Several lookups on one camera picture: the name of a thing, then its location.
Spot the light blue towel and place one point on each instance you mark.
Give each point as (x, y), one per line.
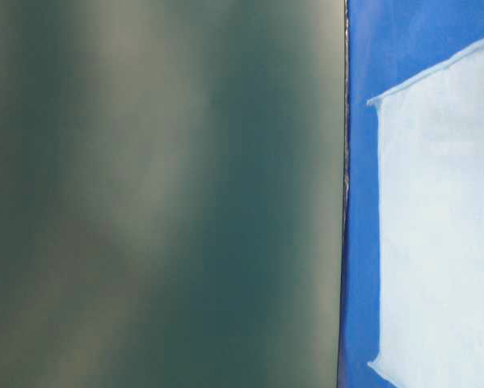
(431, 225)

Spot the blue table cloth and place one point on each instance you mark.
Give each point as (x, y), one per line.
(387, 43)

